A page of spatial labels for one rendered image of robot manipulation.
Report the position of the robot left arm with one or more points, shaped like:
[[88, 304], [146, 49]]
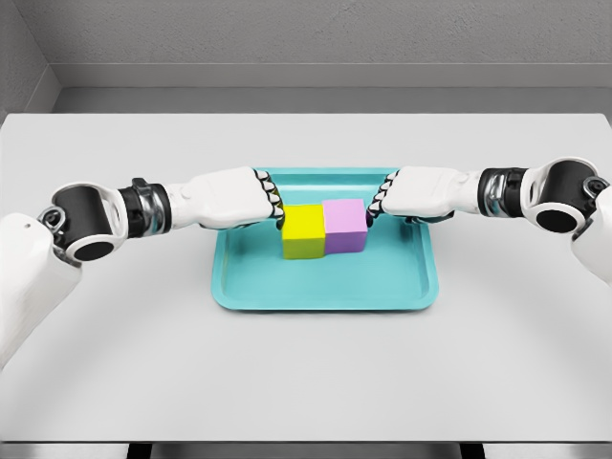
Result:
[[95, 225]]

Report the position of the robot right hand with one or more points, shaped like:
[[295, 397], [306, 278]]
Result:
[[421, 193]]

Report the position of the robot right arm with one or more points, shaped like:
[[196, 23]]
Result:
[[540, 201]]

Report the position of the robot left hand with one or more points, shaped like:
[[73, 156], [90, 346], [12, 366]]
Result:
[[234, 193]]

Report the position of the yellow cube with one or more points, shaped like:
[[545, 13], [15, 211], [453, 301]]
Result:
[[302, 230]]

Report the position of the purple cube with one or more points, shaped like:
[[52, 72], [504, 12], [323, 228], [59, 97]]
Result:
[[345, 224]]

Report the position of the teal tray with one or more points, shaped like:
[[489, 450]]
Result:
[[325, 282]]

